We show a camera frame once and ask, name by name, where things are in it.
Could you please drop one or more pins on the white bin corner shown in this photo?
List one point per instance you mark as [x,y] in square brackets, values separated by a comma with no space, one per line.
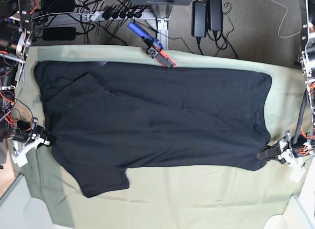
[298,214]
[19,210]

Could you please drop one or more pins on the black T-shirt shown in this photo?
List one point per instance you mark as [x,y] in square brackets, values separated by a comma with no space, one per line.
[109,117]

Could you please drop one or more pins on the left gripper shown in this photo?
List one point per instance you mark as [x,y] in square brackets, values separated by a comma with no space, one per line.
[284,150]

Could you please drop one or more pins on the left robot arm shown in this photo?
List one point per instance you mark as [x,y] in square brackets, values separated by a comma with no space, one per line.
[307,62]

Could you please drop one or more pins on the black power adapter pair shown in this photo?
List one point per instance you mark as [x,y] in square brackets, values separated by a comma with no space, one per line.
[207,15]

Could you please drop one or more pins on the white bin left corner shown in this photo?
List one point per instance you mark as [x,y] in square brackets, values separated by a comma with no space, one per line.
[19,210]

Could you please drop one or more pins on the aluminium frame post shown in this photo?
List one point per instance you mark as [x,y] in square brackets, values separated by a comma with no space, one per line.
[159,17]

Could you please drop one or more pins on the white power strip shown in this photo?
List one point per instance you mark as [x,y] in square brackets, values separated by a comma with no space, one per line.
[114,14]

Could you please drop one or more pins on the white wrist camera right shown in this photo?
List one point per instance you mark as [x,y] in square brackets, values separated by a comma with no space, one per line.
[19,158]

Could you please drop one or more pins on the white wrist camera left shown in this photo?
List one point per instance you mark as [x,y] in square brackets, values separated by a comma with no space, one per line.
[297,175]

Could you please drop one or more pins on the black power brick left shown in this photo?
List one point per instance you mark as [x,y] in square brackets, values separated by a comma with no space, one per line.
[59,34]

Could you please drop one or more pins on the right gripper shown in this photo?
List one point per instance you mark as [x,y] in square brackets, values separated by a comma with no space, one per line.
[36,135]

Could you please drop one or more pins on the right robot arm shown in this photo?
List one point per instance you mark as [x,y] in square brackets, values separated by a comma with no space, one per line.
[17,123]

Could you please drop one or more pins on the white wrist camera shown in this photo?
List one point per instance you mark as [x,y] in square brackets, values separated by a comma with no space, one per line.
[19,158]
[297,175]

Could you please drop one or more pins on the blue orange bar clamp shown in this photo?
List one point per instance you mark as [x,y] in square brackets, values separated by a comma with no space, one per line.
[155,49]

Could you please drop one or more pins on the white bin right corner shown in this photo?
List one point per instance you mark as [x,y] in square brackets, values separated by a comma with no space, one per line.
[298,214]

